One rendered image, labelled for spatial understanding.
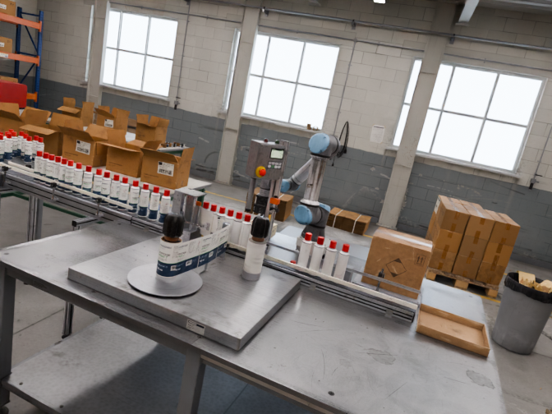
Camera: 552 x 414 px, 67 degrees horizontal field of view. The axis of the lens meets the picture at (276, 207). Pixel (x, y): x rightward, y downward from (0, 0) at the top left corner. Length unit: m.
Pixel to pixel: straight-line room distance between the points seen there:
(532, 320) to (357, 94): 4.71
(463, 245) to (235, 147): 4.52
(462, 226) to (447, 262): 0.47
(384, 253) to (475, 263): 3.30
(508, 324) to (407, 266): 2.18
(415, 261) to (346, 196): 5.46
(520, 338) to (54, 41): 9.80
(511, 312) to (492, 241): 1.37
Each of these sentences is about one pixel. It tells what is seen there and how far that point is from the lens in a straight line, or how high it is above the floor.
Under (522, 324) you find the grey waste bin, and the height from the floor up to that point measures 0.28.
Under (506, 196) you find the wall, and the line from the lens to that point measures 7.73.
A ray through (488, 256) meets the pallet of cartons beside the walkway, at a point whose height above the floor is 0.46.
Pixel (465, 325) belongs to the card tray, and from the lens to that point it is 2.31.
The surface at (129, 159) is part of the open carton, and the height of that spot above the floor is 0.93.
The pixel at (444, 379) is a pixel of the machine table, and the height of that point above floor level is 0.83.
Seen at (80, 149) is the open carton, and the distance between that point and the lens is 4.34.
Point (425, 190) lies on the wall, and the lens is 7.58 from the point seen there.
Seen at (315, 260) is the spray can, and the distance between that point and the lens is 2.14.
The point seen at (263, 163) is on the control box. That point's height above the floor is 1.37.
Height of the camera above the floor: 1.68
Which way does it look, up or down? 14 degrees down
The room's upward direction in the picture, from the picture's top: 12 degrees clockwise
